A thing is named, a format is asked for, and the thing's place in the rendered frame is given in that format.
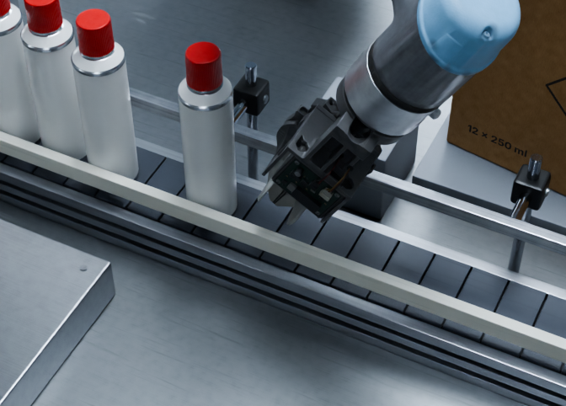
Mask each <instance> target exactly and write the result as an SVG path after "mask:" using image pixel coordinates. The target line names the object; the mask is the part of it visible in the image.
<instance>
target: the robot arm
mask: <svg viewBox="0 0 566 406"><path fill-rule="evenodd" d="M392 7H393V20H392V23H391V24H390V25H389V26H388V27H387V28H386V29H385V30H384V31H383V32H382V34H381V35H380V36H379V37H378V38H377V39H376V40H374V41H373V42H372V43H371V44H370V45H369V47H368V48H367V49H366V50H365V51H363V52H362V53H361V55H360V56H359V57H358V58H357V59H356V60H355V62H354V63H353V64H352V65H351V66H350V68H349V69H348V71H347V73H346V75H345V77H344V78H343V79H342V80H341V81H340V83H339V85H338V87H337V90H336V100H335V99H333V98H332V97H331V96H330V97H329V98H328V99H320V98H316V99H315V100H314V102H313V103H312V105H311V108H310V109H309V110H308V109H307V108H306V107H305V106H303V105H302V104H301V105H300V107H299V108H298V109H297V111H296V112H295V113H293V114H292V115H290V116H289V117H288V118H287V119H286V121H285V122H284V123H283V125H282V126H281V127H280V129H279V130H278V131H277V134H276V140H277V149H276V154H275V155H274V156H273V158H272V159H271V161H270V163H269V165H268V166H267V167H266V169H265V170H264V172H263V173H262V175H263V176H265V175H266V174H267V173H268V172H269V174H268V183H267V185H266V186H265V187H264V188H263V190H262V191H261V193H260V194H259V196H258V201H260V200H261V199H262V198H263V196H264V195H265V194H266V193H267V192H269V197H270V201H272V202H273V203H274V204H275V205H277V206H287V207H293V209H292V211H291V214H290V216H289V218H288V221H287V223H286V224H287V225H291V224H293V223H294V222H295V221H296V220H297V219H298V218H299V217H300V216H301V215H302V213H303V212H304V211H305V210H306V209H308V210H309V211H310V212H311V213H312V214H314V215H315V216H316V217H318V218H322V220H321V221H320V222H321V223H324V222H326V221H327V220H328V219H329V218H330V217H331V216H332V215H333V214H334V213H335V212H336V211H337V210H338V209H339V208H341V207H342V206H343V205H344V204H345V203H346V202H347V201H349V200H350V199H351V198H352V196H353V195H354V193H355V192H356V190H357V189H358V188H359V186H360V184H361V183H362V181H363V180H364V178H365V177H366V176H367V175H368V174H371V173H372V171H373V170H374V168H375V167H376V165H375V164H374V162H375V160H376V159H378V157H379V156H380V154H381V153H382V148H381V145H390V144H393V143H395V142H398V141H399V140H401V139H402V138H403V137H404V136H405V135H406V134H408V133H410V132H411V131H412V130H414V129H415V128H416V127H417V126H418V125H419V124H421V123H422V122H423V121H424V120H425V118H426V117H427V116H429V117H430V118H432V119H433V120H436V119H437V118H438V117H439V116H440V115H441V110H440V109H439V107H440V106H441V105H443V104H444V103H445V102H446V101H447V100H448V99H449V98H450V97H451V96H452V95H453V94H454V93H455V92H456V91H457V90H459V89H460V88H461V87H462V86H463V85H464V84H465V83H467V82H468V81H469V80H470V79H471V78H472V77H473V76H474V75H476V74H477V73H478V72H481V71H482V70H483V69H485V68H486V67H488V66H489V65H490V64H491V63H492V62H493V61H494V59H495V58H496V57H497V55H498V54H499V52H500V51H501V50H502V49H503V48H504V47H505V46H506V45H507V44H508V43H509V42H510V41H511V39H512V38H513V37H514V36H515V34H516V32H517V30H518V28H519V25H520V21H521V9H520V4H519V1H518V0H392Z"/></svg>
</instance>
